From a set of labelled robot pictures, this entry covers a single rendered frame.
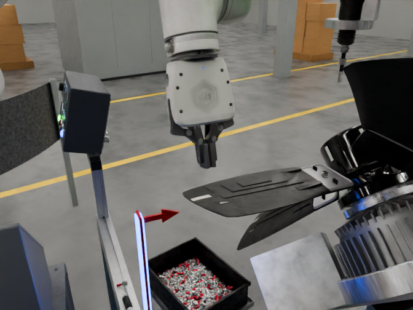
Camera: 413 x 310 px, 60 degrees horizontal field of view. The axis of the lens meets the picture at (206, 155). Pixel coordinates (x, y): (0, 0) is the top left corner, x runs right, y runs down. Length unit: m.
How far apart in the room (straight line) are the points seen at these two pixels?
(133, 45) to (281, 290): 6.43
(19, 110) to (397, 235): 2.09
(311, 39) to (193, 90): 8.42
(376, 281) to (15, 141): 2.07
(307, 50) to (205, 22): 8.47
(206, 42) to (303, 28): 8.55
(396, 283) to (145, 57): 6.68
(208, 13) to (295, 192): 0.31
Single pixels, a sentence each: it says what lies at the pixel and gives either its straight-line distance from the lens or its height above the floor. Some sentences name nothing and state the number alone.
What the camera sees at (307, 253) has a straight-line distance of 0.72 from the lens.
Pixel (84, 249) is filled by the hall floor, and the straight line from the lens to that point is 2.47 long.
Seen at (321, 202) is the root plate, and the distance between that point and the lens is 0.79.
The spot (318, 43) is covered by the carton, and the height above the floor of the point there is 0.40.
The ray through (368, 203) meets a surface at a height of 1.16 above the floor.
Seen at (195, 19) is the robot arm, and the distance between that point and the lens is 0.54.
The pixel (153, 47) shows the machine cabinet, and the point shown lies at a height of 0.51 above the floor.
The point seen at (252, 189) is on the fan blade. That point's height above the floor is 1.19.
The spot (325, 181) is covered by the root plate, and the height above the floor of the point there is 1.18.
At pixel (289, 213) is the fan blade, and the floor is 1.04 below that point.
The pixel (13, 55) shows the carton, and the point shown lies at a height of 0.28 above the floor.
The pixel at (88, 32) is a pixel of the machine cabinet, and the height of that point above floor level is 0.85.
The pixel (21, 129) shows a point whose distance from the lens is 2.37.
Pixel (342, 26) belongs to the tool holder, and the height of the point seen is 1.45.
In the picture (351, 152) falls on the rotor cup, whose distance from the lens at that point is 0.71.
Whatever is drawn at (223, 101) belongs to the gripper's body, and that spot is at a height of 1.34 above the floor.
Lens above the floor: 1.50
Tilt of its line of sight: 25 degrees down
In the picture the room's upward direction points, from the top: straight up
